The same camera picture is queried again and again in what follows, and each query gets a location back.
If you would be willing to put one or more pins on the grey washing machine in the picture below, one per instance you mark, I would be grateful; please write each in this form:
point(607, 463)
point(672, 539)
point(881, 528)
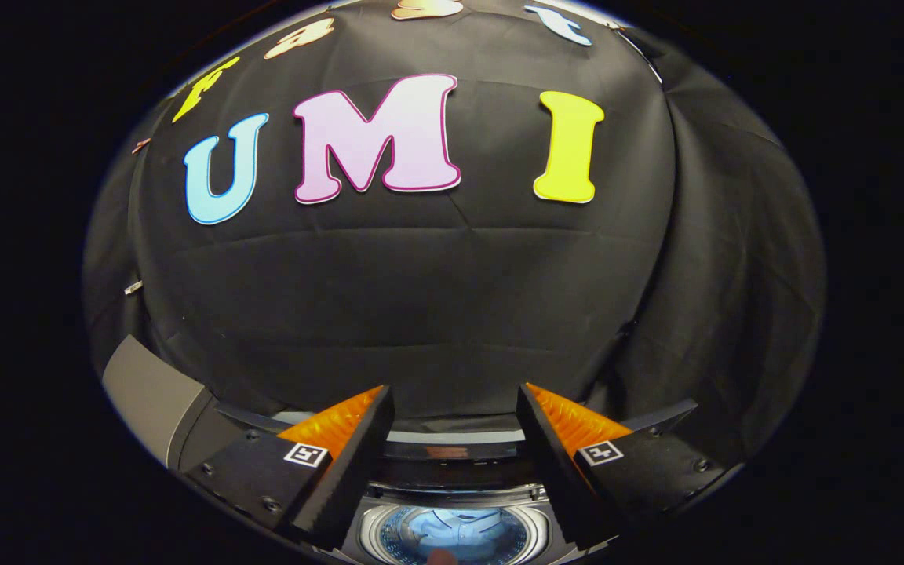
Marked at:
point(377, 534)

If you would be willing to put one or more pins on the dark washing machine lid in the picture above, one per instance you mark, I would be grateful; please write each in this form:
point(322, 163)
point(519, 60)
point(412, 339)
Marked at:
point(660, 416)

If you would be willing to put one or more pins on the red clip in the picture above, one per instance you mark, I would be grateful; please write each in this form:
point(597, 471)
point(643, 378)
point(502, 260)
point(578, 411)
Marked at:
point(140, 146)

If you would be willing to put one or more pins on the black backdrop cloth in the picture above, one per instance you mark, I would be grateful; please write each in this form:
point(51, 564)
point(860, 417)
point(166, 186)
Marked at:
point(436, 298)

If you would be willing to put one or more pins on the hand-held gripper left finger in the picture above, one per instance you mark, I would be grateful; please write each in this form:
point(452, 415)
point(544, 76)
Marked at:
point(358, 455)

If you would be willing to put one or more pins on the silver clip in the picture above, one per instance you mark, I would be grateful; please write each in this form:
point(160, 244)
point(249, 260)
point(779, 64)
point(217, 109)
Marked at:
point(133, 288)

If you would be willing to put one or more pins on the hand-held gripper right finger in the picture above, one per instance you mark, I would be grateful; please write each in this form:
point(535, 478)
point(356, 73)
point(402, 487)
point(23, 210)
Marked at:
point(550, 455)

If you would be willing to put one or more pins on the light blue polo shirt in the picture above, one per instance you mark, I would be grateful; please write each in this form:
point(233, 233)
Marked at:
point(460, 530)

